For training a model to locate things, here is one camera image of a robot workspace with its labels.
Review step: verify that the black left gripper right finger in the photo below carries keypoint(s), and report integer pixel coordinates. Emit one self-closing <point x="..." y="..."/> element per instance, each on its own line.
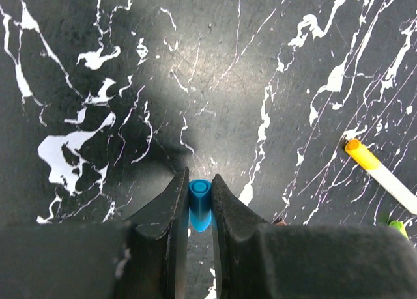
<point x="256" y="259"/>

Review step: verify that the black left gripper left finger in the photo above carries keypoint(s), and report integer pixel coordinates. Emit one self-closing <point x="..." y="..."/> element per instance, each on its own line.
<point x="141" y="257"/>

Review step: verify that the dark blue cap marker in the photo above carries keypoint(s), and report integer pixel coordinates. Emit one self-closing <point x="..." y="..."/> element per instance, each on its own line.
<point x="200" y="204"/>

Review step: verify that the tan cap marker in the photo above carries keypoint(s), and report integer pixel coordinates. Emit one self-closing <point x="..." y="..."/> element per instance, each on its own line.
<point x="280" y="222"/>

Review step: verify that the green cap marker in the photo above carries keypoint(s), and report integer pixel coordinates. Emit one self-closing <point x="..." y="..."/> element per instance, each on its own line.
<point x="400" y="226"/>

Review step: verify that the yellow cap marker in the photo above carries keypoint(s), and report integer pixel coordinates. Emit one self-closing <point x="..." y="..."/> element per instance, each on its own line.
<point x="379" y="172"/>

